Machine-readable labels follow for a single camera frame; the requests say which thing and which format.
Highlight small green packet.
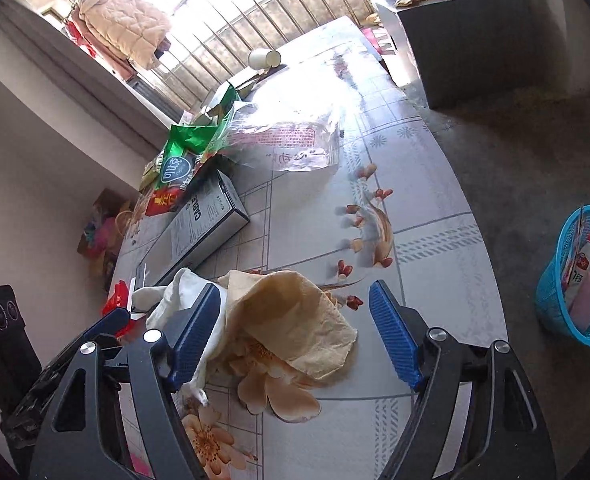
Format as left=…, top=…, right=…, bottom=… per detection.
left=140, top=160, right=160, bottom=192

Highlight pink packet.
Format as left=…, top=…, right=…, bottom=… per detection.
left=567, top=275, right=590, bottom=333

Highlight wicker basket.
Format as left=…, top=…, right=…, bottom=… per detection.
left=115, top=210, right=138, bottom=241

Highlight cream puffer jacket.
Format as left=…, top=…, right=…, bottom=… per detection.
left=72, top=0, right=173, bottom=71

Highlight white paper cup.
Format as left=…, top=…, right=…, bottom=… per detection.
left=247, top=49, right=280, bottom=71

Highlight silver grey carton box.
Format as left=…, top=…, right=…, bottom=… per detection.
left=135, top=170, right=250, bottom=286

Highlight flat cardboard box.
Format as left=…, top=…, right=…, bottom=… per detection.
left=200, top=67, right=270, bottom=111

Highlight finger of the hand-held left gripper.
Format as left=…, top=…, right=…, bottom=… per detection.
left=82, top=307, right=132, bottom=348

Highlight metal window railing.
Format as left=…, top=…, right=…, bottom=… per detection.
left=125, top=0, right=376, bottom=116

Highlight table with floral tablecloth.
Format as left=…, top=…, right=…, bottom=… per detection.
left=107, top=15, right=508, bottom=480

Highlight pile of colourful bags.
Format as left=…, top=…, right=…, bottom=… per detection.
left=77, top=187, right=126, bottom=281

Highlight green striped snack bag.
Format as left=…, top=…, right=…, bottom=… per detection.
left=200, top=85, right=244, bottom=166

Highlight red striped snack bag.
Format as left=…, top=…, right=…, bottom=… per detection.
left=561, top=206, right=586, bottom=288

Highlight grey cabinet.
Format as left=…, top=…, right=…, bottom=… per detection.
left=372, top=0, right=536, bottom=110

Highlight red shiny wrapper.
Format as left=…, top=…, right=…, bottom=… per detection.
left=102, top=282, right=136, bottom=336

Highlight white tissue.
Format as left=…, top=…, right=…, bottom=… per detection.
left=132, top=267, right=228, bottom=406

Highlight green snack bag blue label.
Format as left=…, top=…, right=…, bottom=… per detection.
left=157, top=125, right=223, bottom=196

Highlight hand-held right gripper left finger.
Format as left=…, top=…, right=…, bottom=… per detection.
left=29, top=282, right=223, bottom=480

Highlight peanuts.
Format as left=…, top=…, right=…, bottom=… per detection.
left=332, top=162, right=396, bottom=311

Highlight black plastic bag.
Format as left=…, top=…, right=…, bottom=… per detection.
left=0, top=352, right=73, bottom=458

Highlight brown paper bag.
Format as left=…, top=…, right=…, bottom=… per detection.
left=210, top=270, right=358, bottom=386

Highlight blue plastic waste basket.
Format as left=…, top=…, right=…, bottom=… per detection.
left=535, top=205, right=590, bottom=346

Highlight clear plastic bag red print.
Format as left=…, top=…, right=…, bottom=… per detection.
left=225, top=105, right=343, bottom=173

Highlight red and yellow snack bag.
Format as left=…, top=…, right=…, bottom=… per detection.
left=145, top=180, right=210, bottom=217

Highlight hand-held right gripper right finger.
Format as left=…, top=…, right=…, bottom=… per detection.
left=368, top=280, right=558, bottom=480

